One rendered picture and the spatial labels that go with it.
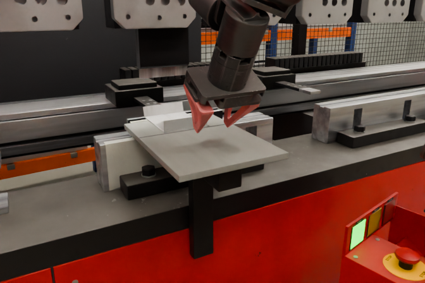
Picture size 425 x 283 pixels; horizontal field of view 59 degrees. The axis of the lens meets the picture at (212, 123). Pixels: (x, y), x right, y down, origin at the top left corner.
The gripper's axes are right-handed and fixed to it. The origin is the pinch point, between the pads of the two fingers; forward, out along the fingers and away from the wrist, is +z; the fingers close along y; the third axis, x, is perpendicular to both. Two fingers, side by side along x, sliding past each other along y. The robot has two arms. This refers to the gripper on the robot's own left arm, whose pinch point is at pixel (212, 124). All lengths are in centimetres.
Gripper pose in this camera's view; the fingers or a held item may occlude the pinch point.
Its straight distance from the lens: 59.8
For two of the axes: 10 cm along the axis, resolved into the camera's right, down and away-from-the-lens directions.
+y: -8.8, 1.5, -4.5
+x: 4.1, 7.0, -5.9
